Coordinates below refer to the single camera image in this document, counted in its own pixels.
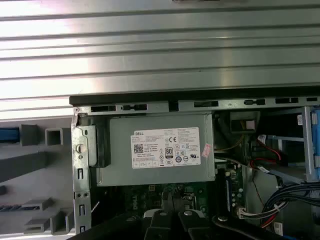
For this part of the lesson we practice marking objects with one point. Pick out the grey power supply unit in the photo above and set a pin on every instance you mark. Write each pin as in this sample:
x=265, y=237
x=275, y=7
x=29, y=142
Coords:
x=120, y=150

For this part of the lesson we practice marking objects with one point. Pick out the hard disk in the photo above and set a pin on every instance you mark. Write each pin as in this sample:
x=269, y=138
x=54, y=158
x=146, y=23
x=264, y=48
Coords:
x=8, y=135

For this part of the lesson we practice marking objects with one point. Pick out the green motherboard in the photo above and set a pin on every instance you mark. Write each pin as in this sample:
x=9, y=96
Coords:
x=120, y=197

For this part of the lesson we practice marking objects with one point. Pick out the black PC case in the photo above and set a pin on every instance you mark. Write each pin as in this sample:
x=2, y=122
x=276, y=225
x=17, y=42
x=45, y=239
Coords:
x=125, y=98

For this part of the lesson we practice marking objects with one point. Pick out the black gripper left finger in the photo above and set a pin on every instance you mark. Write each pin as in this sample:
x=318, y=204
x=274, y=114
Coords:
x=160, y=225

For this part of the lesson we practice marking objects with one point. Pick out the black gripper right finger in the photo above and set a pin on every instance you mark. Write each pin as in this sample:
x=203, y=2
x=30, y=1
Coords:
x=190, y=227

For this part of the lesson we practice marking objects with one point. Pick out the blue plastic drive carrier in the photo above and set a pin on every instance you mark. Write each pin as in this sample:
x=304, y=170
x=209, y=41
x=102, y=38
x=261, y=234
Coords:
x=315, y=150

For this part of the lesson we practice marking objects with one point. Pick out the grey metal drive cage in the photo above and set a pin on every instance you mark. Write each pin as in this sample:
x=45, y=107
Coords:
x=305, y=140

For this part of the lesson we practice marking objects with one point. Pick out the grey parts rack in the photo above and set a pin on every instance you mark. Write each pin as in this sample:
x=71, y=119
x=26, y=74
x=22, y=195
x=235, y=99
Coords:
x=57, y=162

